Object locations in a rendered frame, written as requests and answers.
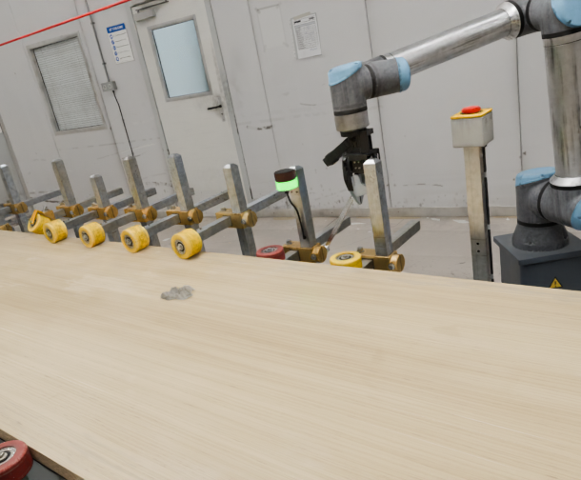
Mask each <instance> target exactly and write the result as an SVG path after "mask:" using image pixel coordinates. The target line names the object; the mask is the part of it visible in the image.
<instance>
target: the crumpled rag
mask: <svg viewBox="0 0 581 480"><path fill-rule="evenodd" d="M193 290H195V289H194V288H193V287H191V286H190V285H184V286H183V287H182V288H179V289H178V288H177V287H174V288H173V287H171V289H170V291H166V292H162V294H161V297H160V298H162V299H165V300H168V301H170V300H171V299H172V300H173V299H177V300H178V299H179V300H184V299H188V297H190V296H193V294H192V293H191V292H192V291H193Z"/></svg>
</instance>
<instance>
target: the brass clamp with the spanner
mask: <svg viewBox="0 0 581 480"><path fill-rule="evenodd" d="M282 247H283V248H284V252H285V253H287V252H288V251H290V250H297V251H298V254H299V259H300V260H299V261H298V262H307V263H317V262H319V263H323V262H324V261H325V260H326V258H327V254H328V253H327V249H326V247H325V246H321V244H320V243H317V244H315V245H314V246H312V247H311V248H302V247H301V245H300V241H292V244H291V245H286V244H284V245H283V246H282Z"/></svg>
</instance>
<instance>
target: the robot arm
mask: <svg viewBox="0 0 581 480"><path fill-rule="evenodd" d="M538 31H541V36H542V41H543V46H544V56H545V66H546V76H547V86H548V97H549V106H550V117H551V136H552V145H553V156H554V165H555V167H543V168H535V169H530V170H524V171H521V172H519V173H518V174H517V175H516V177H515V195H516V215H517V225H516V227H515V230H514V233H513V235H512V244H513V245H514V246H515V247H516V248H518V249H520V250H525V251H534V252H544V251H553V250H560V249H563V248H565V247H566V246H567V245H568V244H569V242H570V237H569V234H568V232H567V230H566V227H565V226H567V227H570V228H573V229H575V230H581V0H507V1H505V2H502V3H500V4H499V5H498V6H497V8H496V9H495V11H492V12H490V13H487V14H485V15H482V16H480V17H477V18H475V19H472V20H470V21H468V22H466V23H463V24H461V25H458V26H456V27H453V28H450V29H448V30H444V31H441V32H439V33H436V34H435V35H432V36H430V37H427V38H425V39H422V40H420V41H417V42H415V43H412V44H410V45H407V46H405V47H403V48H400V49H398V50H394V51H391V52H389V53H386V54H384V55H383V54H382V55H379V56H376V57H374V58H372V59H370V60H367V61H364V62H363V61H355V62H351V63H348V64H345V65H341V66H338V67H335V68H332V69H331V70H329V72H328V77H329V86H330V91H331V101H332V107H333V113H334V122H335V127H336V130H337V131H340V134H341V137H348V138H346V139H345V140H344V141H343V142H342V143H341V144H340V145H338V146H337V147H336V148H335V149H334V150H333V151H331V152H329V153H328V154H327V155H326V156H325V158H324V159H323V162H324V163H325V164H326V166H327V167H328V166H330V165H334V164H336V163H337V162H338V161H339V158H340V157H342V156H343V158H342V170H343V177H344V181H345V184H346V186H347V189H348V191H349V192H350V194H351V196H352V197H353V199H354V200H355V201H356V203H357V204H358V205H361V204H362V202H363V197H364V194H367V188H366V181H365V173H364V167H363V164H364V163H365V162H366V161H367V160H369V159H370V158H377V153H378V158H379V159H380V152H379V148H375V149H373V148H372V142H371V134H372V133H373V128H369V129H367V126H368V125H369V124H370V122H369V116H368V107H367V100H369V99H372V98H376V97H380V96H384V95H389V94H393V93H397V92H402V91H404V90H407V89H408V88H409V86H410V84H411V76H412V75H414V74H416V73H418V72H421V71H423V70H427V69H429V68H432V67H434V66H437V65H439V64H442V63H444V62H447V61H449V60H451V59H453V58H455V57H458V56H460V55H463V54H465V53H468V52H470V51H473V50H476V49H479V48H481V47H484V46H486V45H488V44H490V43H493V42H495V41H498V40H500V39H502V38H503V39H505V40H509V41H510V40H513V39H515V38H518V37H521V36H524V35H527V34H531V33H534V32H538ZM378 158H377V159H378ZM380 160H381V159H380ZM353 173H354V175H352V174H353Z"/></svg>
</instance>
